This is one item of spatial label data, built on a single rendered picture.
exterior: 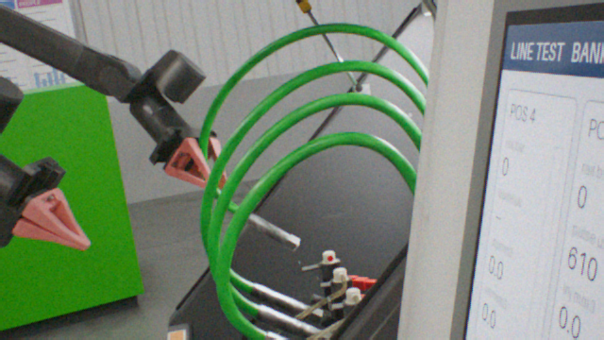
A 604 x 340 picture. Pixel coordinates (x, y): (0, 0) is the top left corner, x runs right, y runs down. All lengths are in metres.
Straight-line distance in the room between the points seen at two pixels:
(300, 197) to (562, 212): 0.95
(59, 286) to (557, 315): 4.04
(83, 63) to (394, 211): 0.59
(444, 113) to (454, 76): 0.03
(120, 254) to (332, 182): 3.11
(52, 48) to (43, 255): 3.12
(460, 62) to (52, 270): 3.87
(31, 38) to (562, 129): 0.98
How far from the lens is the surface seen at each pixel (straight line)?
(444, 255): 0.58
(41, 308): 4.38
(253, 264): 1.34
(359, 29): 1.04
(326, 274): 1.02
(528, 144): 0.45
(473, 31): 0.56
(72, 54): 1.23
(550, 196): 0.42
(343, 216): 1.34
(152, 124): 1.17
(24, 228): 0.88
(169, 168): 1.13
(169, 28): 7.45
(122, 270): 4.38
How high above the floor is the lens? 1.43
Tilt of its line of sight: 11 degrees down
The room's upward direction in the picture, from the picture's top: 8 degrees counter-clockwise
